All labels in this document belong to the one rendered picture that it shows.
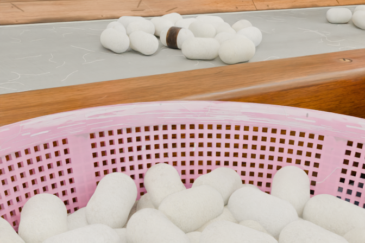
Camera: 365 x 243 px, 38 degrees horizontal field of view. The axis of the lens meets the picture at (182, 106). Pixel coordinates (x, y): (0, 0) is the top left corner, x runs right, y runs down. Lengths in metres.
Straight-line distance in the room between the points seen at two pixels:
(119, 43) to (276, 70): 0.17
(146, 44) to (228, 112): 0.22
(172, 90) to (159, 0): 0.41
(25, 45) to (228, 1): 0.35
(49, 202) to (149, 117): 0.07
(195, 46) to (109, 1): 0.23
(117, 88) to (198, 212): 0.10
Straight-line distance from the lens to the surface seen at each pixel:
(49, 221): 0.22
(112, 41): 0.48
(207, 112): 0.27
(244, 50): 0.47
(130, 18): 0.57
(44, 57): 0.47
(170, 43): 0.51
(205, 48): 0.47
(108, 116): 0.26
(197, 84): 0.32
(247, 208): 0.24
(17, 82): 0.40
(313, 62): 0.40
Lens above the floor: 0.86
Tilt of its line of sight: 19 degrees down
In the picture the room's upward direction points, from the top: 3 degrees clockwise
